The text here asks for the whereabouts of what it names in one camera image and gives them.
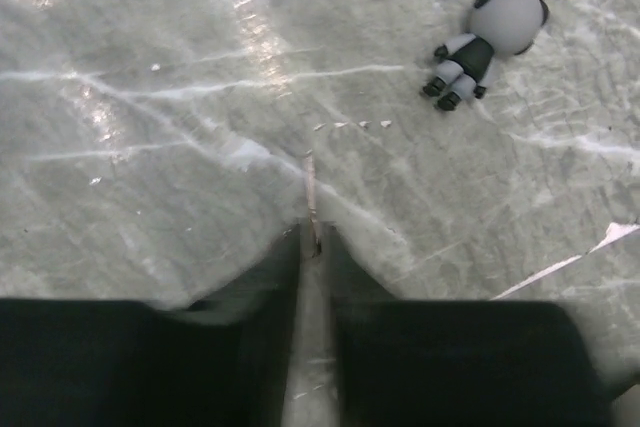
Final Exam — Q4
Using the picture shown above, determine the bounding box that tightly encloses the panda keychain with keys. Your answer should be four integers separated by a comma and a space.
422, 0, 550, 112

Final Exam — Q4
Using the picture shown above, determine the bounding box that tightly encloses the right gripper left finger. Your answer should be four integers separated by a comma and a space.
1, 227, 301, 426

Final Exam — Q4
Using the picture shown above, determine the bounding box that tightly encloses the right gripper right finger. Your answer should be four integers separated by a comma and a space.
322, 226, 613, 426

